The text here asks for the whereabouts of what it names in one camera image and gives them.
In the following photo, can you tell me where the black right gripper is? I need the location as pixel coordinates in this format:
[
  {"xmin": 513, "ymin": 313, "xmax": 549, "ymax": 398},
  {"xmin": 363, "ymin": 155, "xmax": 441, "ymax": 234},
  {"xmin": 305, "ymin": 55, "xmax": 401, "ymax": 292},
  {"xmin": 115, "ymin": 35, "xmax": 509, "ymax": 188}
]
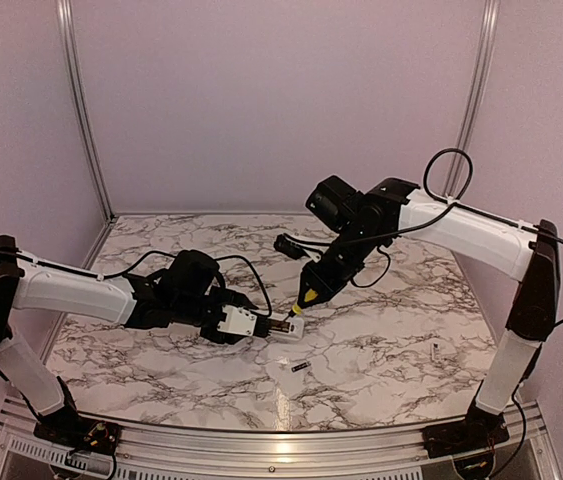
[{"xmin": 297, "ymin": 224, "xmax": 384, "ymax": 309}]

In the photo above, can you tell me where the yellow handled screwdriver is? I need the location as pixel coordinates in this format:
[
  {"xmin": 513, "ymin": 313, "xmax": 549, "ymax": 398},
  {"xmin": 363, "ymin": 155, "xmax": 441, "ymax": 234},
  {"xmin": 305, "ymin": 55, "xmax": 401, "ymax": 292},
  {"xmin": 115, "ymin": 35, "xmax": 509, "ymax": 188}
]
[{"xmin": 285, "ymin": 288, "xmax": 319, "ymax": 320}]

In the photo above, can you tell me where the white remote control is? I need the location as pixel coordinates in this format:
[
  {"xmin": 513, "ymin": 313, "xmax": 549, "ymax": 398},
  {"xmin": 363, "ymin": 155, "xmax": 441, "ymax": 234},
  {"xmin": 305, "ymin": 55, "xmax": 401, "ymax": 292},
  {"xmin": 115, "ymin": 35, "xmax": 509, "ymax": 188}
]
[{"xmin": 257, "ymin": 317, "xmax": 305, "ymax": 341}]

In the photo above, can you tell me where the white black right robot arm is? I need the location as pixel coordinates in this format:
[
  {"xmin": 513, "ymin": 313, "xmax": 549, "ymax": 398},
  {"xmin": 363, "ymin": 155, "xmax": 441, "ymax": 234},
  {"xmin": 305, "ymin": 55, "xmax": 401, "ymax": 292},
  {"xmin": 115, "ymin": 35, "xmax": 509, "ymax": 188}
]
[{"xmin": 296, "ymin": 176, "xmax": 559, "ymax": 448}]

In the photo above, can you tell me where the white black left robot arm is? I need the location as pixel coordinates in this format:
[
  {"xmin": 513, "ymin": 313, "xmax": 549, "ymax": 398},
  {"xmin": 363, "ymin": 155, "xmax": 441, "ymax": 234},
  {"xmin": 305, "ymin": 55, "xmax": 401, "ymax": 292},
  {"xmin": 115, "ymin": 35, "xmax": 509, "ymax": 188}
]
[{"xmin": 0, "ymin": 235, "xmax": 304, "ymax": 454}]

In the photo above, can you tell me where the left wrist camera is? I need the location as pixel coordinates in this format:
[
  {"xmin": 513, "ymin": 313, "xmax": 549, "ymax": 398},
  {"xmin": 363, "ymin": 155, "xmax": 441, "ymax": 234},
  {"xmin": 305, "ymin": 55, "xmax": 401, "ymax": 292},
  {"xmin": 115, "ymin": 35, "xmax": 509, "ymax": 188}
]
[{"xmin": 217, "ymin": 305, "xmax": 270, "ymax": 338}]

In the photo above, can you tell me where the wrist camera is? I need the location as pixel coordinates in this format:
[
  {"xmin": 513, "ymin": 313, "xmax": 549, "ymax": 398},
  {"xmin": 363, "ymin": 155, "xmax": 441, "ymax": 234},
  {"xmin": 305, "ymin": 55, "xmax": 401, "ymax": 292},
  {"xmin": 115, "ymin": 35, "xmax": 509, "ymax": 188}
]
[
  {"xmin": 273, "ymin": 234, "xmax": 322, "ymax": 261},
  {"xmin": 217, "ymin": 305, "xmax": 270, "ymax": 338}
]

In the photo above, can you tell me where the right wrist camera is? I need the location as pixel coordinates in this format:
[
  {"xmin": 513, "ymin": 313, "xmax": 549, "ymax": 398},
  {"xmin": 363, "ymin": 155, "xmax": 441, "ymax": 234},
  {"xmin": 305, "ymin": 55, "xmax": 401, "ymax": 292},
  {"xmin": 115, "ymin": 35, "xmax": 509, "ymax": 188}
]
[{"xmin": 273, "ymin": 234, "xmax": 322, "ymax": 261}]

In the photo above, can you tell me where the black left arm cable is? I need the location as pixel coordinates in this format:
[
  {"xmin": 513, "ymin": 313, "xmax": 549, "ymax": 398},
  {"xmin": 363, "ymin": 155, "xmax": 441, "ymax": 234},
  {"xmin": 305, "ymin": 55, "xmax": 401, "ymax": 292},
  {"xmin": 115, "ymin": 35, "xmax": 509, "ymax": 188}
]
[{"xmin": 0, "ymin": 249, "xmax": 272, "ymax": 321}]

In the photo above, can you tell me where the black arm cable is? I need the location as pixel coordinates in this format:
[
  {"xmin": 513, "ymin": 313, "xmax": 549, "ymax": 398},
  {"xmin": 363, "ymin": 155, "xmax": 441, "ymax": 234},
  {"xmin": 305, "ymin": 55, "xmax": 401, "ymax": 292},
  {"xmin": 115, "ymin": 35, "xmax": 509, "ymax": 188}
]
[
  {"xmin": 0, "ymin": 249, "xmax": 272, "ymax": 321},
  {"xmin": 423, "ymin": 148, "xmax": 563, "ymax": 326}
]

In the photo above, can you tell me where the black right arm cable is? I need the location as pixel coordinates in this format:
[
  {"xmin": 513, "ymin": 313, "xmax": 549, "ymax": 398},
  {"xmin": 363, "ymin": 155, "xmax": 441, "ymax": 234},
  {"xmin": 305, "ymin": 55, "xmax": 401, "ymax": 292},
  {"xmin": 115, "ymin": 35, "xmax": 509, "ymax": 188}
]
[{"xmin": 423, "ymin": 148, "xmax": 563, "ymax": 326}]

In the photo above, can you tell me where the aluminium front frame rail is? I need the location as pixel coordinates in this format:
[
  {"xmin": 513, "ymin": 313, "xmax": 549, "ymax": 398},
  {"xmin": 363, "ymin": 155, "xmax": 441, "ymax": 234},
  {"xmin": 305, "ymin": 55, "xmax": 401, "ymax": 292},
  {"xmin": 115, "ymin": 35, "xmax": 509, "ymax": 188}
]
[{"xmin": 0, "ymin": 399, "xmax": 557, "ymax": 480}]

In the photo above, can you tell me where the aluminium right corner post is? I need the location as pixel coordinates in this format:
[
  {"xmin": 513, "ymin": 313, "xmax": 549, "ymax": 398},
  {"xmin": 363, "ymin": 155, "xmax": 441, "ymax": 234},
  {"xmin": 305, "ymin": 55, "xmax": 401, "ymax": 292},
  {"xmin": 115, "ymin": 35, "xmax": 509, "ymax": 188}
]
[{"xmin": 445, "ymin": 0, "xmax": 502, "ymax": 196}]

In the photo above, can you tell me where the aluminium corner post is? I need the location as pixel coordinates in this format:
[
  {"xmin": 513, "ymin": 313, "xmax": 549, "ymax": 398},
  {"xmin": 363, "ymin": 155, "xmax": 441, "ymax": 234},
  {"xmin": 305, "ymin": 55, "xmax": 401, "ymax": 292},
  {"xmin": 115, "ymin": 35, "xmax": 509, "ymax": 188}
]
[
  {"xmin": 55, "ymin": 0, "xmax": 115, "ymax": 221},
  {"xmin": 445, "ymin": 0, "xmax": 502, "ymax": 196}
]

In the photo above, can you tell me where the aluminium left corner post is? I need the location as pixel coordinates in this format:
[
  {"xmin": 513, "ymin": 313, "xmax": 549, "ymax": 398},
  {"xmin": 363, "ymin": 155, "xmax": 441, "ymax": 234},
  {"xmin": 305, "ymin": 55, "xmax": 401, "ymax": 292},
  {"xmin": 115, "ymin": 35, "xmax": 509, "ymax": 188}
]
[{"xmin": 55, "ymin": 0, "xmax": 115, "ymax": 221}]

